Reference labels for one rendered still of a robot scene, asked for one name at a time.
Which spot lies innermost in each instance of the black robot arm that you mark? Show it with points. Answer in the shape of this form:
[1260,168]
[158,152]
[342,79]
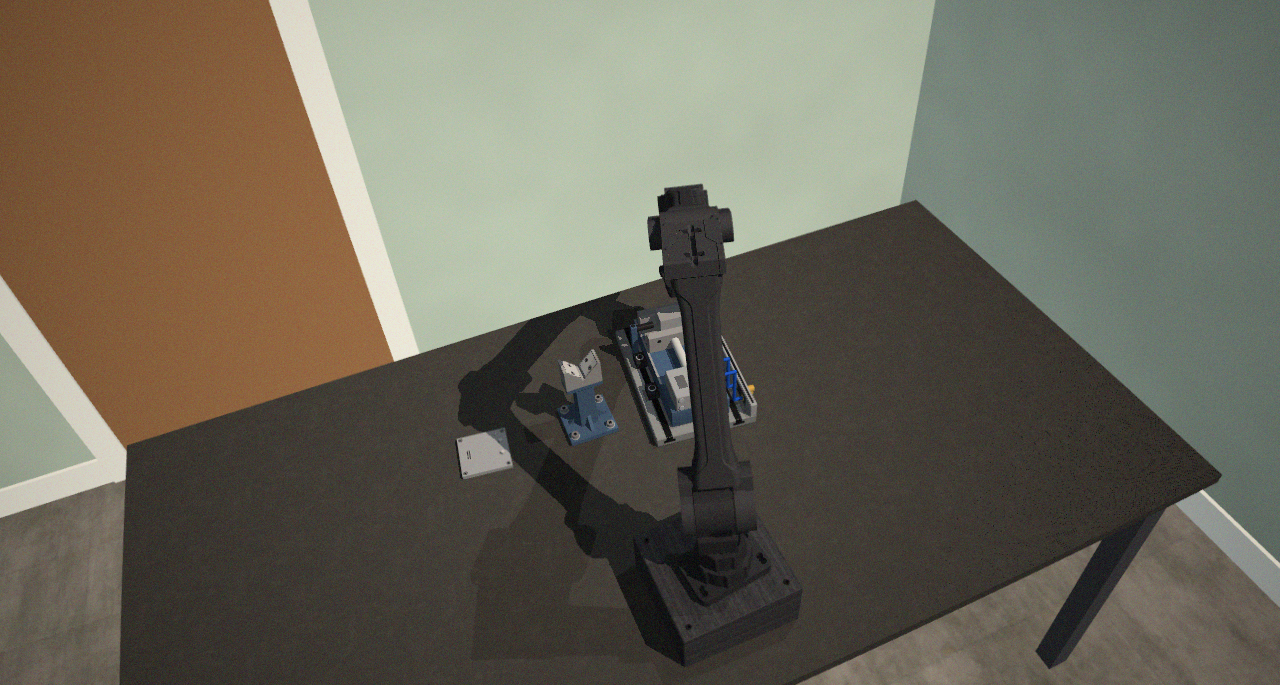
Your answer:
[717,567]

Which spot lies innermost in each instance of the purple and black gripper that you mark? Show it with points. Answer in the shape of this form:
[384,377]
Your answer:
[667,283]

